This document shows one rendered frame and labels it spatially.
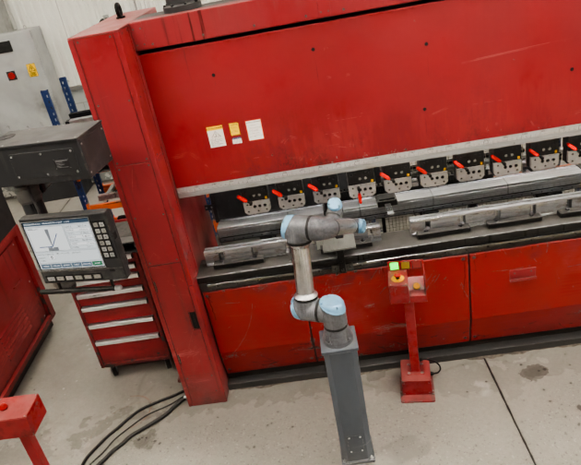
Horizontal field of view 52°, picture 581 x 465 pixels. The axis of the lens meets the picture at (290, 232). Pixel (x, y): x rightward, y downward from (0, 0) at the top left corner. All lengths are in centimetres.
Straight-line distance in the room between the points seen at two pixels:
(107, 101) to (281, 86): 87
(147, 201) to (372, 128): 125
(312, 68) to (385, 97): 41
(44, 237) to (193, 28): 123
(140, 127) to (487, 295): 218
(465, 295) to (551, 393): 72
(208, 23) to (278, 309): 166
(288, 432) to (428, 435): 80
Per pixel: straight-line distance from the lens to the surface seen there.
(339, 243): 329
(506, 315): 384
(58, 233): 297
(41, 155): 284
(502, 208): 360
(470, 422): 360
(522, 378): 387
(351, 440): 330
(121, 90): 305
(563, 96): 346
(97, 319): 417
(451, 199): 378
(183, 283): 342
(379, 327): 371
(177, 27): 312
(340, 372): 298
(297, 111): 318
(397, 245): 345
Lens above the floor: 259
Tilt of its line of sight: 27 degrees down
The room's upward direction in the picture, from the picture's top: 11 degrees counter-clockwise
